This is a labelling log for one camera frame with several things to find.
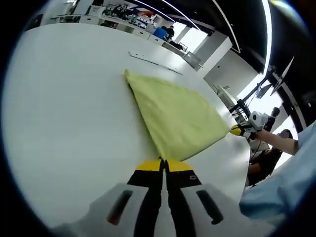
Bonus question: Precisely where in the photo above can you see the black equipment stand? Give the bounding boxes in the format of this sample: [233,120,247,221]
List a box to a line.
[229,65,277,118]

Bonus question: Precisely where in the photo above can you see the white square pillar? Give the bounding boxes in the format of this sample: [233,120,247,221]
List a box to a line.
[193,31,233,65]

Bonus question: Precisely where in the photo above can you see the white machine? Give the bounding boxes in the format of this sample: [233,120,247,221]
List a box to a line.
[213,83,238,111]

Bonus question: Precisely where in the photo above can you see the long white workbench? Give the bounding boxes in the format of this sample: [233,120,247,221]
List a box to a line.
[49,13,191,54]

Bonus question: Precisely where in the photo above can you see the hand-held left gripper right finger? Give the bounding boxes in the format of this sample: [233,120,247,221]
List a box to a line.
[164,159,262,237]

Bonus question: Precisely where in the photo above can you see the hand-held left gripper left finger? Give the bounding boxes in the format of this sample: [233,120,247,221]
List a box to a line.
[51,159,165,237]

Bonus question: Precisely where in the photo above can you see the yellow blue garment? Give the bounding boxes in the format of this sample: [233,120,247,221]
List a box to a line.
[123,69,234,162]

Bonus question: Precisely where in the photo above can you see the person in light blue shirt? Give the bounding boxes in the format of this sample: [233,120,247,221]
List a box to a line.
[238,122,316,223]

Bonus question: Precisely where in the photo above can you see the ceiling light strip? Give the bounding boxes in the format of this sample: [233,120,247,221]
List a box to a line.
[260,0,276,76]

